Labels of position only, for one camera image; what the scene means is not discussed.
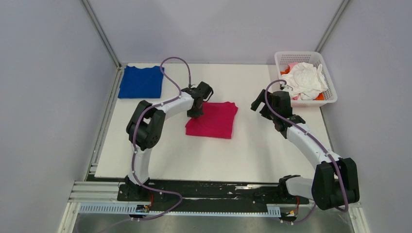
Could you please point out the aluminium frame rail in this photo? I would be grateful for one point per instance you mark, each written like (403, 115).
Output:
(100, 31)

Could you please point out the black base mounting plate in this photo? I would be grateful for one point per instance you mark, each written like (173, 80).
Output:
(211, 196)

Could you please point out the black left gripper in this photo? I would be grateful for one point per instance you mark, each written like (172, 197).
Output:
(195, 114)

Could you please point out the white slotted cable duct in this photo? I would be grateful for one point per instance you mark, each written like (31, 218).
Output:
(135, 209)

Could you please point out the magenta t shirt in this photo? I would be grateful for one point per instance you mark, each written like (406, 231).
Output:
(216, 122)

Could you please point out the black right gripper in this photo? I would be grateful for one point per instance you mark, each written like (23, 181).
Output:
(255, 104)

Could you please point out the white plastic laundry basket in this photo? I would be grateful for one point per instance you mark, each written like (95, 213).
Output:
(309, 78)

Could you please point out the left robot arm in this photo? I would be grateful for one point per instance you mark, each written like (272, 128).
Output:
(146, 125)

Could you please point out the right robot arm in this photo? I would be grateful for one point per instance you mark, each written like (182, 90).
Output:
(335, 182)

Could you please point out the crumpled white t shirt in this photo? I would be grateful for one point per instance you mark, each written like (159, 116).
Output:
(304, 80)

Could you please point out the folded blue t shirt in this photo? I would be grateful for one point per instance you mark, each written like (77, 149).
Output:
(141, 83)

